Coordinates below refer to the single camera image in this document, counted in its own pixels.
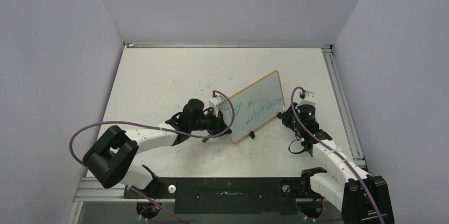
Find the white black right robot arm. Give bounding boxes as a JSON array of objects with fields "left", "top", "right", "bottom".
[{"left": 282, "top": 102, "right": 394, "bottom": 223}]

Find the aluminium back rail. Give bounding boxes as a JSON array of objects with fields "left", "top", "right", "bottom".
[{"left": 124, "top": 43, "right": 331, "bottom": 49}]

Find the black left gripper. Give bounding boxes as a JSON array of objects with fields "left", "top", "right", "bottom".
[{"left": 190, "top": 107, "right": 231, "bottom": 138}]

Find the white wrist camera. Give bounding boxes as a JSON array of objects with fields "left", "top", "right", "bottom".
[
  {"left": 209, "top": 95, "right": 227, "bottom": 117},
  {"left": 298, "top": 90, "right": 317, "bottom": 106}
]

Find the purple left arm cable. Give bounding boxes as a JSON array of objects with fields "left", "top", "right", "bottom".
[{"left": 69, "top": 89, "right": 236, "bottom": 223}]

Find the yellow framed whiteboard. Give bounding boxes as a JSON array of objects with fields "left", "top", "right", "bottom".
[{"left": 219, "top": 70, "right": 285, "bottom": 144}]

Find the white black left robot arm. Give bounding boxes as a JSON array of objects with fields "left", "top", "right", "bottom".
[{"left": 82, "top": 98, "right": 232, "bottom": 198}]

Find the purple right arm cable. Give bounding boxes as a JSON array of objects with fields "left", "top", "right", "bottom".
[{"left": 290, "top": 86, "right": 387, "bottom": 224}]

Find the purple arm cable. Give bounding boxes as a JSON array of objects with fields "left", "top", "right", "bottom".
[
  {"left": 290, "top": 86, "right": 387, "bottom": 224},
  {"left": 69, "top": 89, "right": 236, "bottom": 223}
]

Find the aluminium right side rail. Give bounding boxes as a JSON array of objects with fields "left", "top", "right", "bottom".
[{"left": 322, "top": 46, "right": 367, "bottom": 169}]

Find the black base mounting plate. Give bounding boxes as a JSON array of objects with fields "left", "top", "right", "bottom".
[{"left": 123, "top": 177, "right": 321, "bottom": 214}]

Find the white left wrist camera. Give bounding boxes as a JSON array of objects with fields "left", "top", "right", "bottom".
[{"left": 209, "top": 95, "right": 227, "bottom": 117}]

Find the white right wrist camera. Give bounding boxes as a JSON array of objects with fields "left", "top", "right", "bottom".
[{"left": 298, "top": 90, "right": 317, "bottom": 106}]

